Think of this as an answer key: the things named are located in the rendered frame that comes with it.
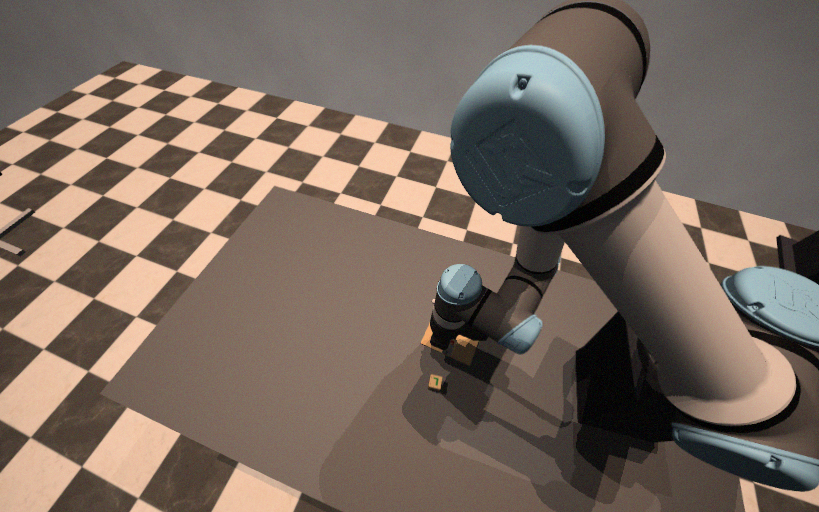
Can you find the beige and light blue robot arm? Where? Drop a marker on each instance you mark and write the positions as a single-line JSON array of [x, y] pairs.
[[548, 119]]

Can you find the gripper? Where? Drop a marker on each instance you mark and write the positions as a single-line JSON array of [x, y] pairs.
[[447, 331]]

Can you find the orange flat mat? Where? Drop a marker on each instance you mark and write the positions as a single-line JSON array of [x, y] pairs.
[[464, 349]]

